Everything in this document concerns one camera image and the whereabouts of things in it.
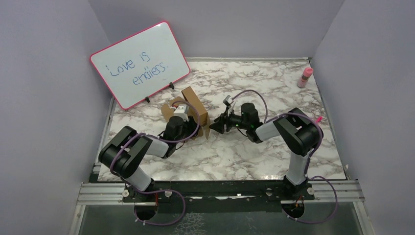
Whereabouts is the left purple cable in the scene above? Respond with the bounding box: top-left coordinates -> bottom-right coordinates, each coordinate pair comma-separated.
109,100 -> 202,227

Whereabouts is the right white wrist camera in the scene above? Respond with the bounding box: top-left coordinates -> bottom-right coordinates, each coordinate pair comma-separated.
223,95 -> 234,116

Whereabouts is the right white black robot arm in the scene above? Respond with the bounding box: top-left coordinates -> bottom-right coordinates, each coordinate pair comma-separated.
209,103 -> 323,199

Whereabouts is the brown cardboard box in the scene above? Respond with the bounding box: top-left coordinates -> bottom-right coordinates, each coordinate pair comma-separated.
161,87 -> 211,140

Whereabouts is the purple cable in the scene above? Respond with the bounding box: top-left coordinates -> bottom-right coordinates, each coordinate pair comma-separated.
109,100 -> 202,227
231,89 -> 339,225

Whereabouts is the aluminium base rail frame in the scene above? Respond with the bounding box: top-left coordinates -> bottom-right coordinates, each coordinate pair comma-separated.
70,58 -> 373,235

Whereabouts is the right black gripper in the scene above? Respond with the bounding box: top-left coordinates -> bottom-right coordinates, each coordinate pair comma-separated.
209,107 -> 249,134

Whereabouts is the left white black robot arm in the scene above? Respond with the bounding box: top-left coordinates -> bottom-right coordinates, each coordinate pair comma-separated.
98,116 -> 199,201

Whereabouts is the pink framed whiteboard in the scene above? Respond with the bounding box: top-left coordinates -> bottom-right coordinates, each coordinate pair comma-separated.
90,21 -> 190,110

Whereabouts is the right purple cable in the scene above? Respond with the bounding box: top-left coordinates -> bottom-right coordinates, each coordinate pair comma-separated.
231,89 -> 339,225

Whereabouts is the pink glitter bottle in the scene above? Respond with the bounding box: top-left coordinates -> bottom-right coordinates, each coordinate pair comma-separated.
297,68 -> 314,88

